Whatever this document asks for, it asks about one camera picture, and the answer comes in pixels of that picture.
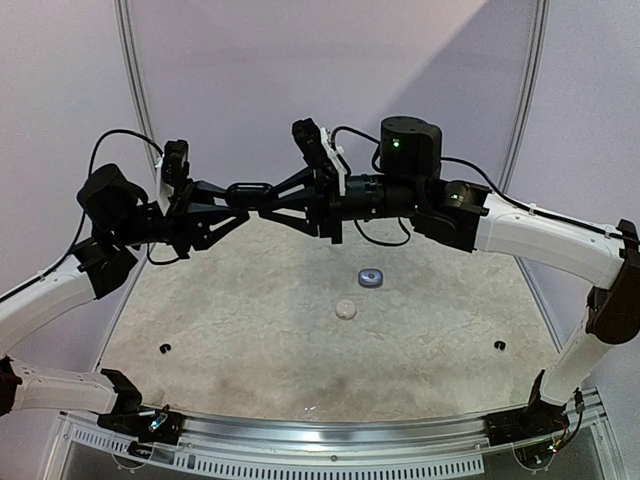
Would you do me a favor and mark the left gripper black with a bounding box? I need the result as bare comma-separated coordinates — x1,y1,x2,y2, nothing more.
113,176,253,258

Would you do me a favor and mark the black earbud case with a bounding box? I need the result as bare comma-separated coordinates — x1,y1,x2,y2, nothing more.
225,182,274,209

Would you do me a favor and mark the purple earbud charging case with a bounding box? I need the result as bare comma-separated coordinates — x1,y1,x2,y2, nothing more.
357,268,384,288

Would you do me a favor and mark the pink earbud charging case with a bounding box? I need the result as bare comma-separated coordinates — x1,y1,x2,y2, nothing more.
335,299,357,320

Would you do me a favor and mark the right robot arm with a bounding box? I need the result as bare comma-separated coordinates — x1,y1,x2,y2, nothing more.
257,116,639,436

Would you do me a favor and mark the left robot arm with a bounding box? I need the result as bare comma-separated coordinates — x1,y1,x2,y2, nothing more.
1,140,250,434

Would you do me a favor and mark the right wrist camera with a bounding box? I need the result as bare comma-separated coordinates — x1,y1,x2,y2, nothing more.
292,118,350,197

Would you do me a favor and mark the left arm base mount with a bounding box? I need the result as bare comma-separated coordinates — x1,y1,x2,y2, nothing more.
97,369,186,445

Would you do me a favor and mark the aluminium front rail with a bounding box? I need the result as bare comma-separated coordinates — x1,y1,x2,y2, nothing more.
58,387,606,476

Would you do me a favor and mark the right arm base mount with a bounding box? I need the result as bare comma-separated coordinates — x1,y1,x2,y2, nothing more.
483,370,585,451

